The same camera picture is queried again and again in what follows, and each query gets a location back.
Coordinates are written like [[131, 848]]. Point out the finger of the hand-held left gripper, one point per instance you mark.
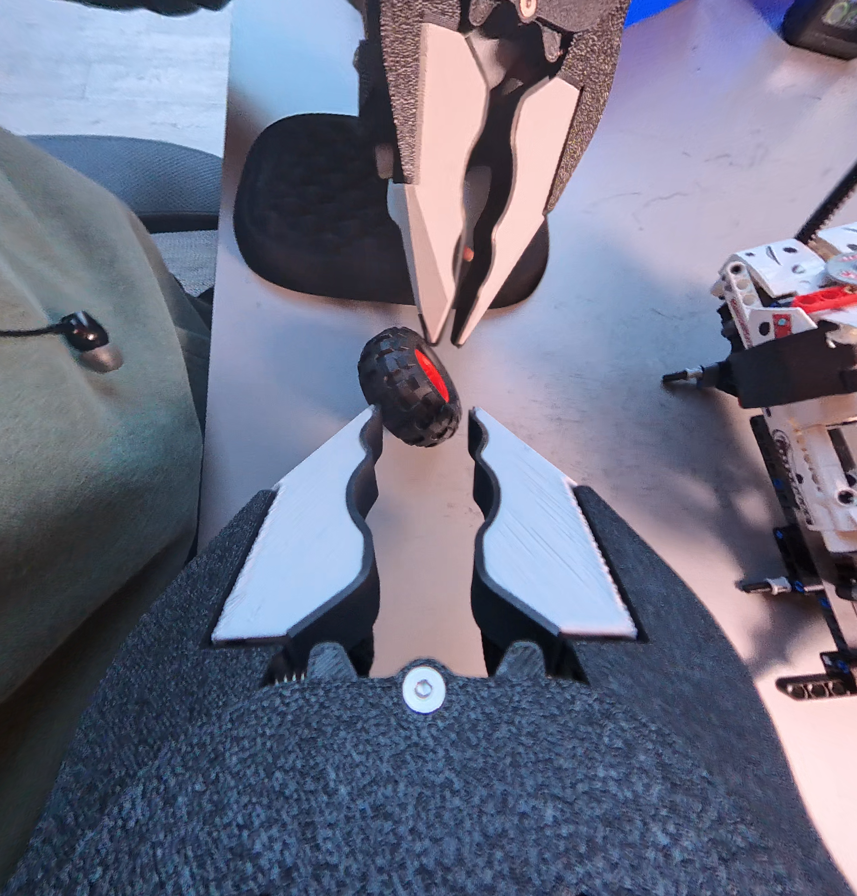
[[443, 126], [534, 182]]

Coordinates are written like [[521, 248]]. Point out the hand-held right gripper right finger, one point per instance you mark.
[[555, 560]]

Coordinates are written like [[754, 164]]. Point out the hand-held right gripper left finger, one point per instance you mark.
[[296, 560]]

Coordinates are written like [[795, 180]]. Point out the black lego wheel red hub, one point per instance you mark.
[[394, 385]]

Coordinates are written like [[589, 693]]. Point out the white lego truck model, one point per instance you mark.
[[821, 448]]

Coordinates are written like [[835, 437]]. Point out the black quilted chair armrest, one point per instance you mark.
[[303, 210]]

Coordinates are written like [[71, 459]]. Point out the small black device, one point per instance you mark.
[[835, 25]]

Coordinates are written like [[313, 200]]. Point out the dark chair seat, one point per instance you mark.
[[149, 182]]

